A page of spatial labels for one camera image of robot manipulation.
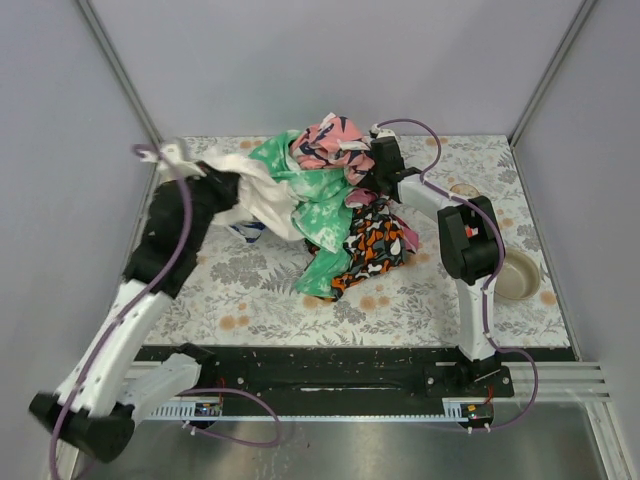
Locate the floral patterned table mat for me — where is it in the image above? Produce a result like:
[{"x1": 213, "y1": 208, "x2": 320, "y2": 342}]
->
[{"x1": 147, "y1": 135, "x2": 570, "y2": 348}]

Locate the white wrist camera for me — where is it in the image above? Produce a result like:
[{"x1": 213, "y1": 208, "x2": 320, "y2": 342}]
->
[
  {"x1": 369, "y1": 124, "x2": 399, "y2": 142},
  {"x1": 132, "y1": 139, "x2": 206, "y2": 182}
]

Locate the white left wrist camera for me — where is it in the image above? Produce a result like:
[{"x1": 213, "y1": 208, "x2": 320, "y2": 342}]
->
[{"x1": 132, "y1": 139, "x2": 206, "y2": 182}]

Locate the blue red white cloth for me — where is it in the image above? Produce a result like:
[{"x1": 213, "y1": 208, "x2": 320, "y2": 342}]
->
[{"x1": 226, "y1": 221, "x2": 266, "y2": 244}]

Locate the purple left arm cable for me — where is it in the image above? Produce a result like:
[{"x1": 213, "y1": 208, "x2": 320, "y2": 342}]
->
[{"x1": 49, "y1": 143, "x2": 282, "y2": 480}]

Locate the right aluminium frame post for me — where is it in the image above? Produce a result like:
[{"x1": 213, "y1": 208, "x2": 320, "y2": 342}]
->
[{"x1": 508, "y1": 0, "x2": 600, "y2": 148}]

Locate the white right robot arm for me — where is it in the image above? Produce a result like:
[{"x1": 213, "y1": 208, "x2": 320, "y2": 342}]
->
[{"x1": 370, "y1": 134, "x2": 505, "y2": 389}]

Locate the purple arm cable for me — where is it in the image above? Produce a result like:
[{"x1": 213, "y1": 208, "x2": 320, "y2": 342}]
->
[
  {"x1": 372, "y1": 117, "x2": 539, "y2": 432},
  {"x1": 49, "y1": 143, "x2": 282, "y2": 480}
]

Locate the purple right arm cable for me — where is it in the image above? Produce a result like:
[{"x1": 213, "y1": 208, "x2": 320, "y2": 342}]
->
[{"x1": 372, "y1": 117, "x2": 539, "y2": 432}]

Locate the aluminium frame post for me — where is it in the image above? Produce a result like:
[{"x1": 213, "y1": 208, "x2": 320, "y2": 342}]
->
[
  {"x1": 73, "y1": 0, "x2": 163, "y2": 145},
  {"x1": 508, "y1": 0, "x2": 600, "y2": 148}
]

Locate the pink navy leaf-print cloth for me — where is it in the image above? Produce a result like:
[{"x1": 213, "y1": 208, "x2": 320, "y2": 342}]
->
[{"x1": 289, "y1": 113, "x2": 375, "y2": 185}]

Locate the green tie-dye cloth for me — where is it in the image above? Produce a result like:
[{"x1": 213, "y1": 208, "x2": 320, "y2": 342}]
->
[{"x1": 249, "y1": 130, "x2": 353, "y2": 301}]

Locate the orange grey camouflage cloth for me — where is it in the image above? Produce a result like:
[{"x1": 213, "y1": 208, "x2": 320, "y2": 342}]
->
[{"x1": 305, "y1": 202, "x2": 409, "y2": 301}]

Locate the beige metal bowl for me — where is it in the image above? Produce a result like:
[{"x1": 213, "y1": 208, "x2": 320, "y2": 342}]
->
[{"x1": 494, "y1": 248, "x2": 541, "y2": 302}]

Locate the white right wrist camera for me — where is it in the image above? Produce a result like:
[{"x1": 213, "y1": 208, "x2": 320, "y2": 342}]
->
[{"x1": 369, "y1": 124, "x2": 399, "y2": 142}]

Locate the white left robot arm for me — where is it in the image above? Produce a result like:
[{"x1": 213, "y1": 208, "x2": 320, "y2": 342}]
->
[{"x1": 29, "y1": 165, "x2": 239, "y2": 463}]

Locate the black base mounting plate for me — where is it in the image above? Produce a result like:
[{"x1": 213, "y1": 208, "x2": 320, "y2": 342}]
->
[{"x1": 134, "y1": 344, "x2": 516, "y2": 416}]

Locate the left aluminium frame post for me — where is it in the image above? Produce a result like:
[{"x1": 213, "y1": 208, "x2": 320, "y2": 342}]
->
[{"x1": 73, "y1": 0, "x2": 163, "y2": 145}]

